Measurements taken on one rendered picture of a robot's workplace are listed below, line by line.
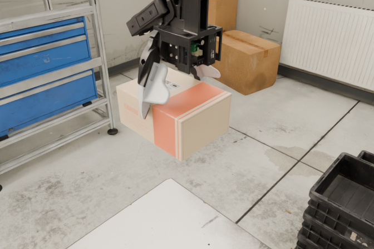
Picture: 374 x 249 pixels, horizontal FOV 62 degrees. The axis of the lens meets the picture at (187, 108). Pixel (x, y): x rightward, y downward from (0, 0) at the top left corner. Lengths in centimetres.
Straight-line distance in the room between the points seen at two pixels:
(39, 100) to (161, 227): 138
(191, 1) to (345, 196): 107
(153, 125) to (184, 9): 19
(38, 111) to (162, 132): 163
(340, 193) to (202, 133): 92
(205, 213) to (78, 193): 123
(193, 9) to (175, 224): 58
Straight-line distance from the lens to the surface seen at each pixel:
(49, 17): 193
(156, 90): 47
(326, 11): 297
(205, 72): 55
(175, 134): 47
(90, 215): 187
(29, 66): 197
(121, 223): 88
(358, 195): 137
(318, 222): 123
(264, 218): 183
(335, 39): 298
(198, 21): 43
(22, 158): 216
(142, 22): 51
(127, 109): 55
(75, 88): 213
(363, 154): 183
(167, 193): 93
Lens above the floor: 137
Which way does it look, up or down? 31 degrees down
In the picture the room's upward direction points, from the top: straight up
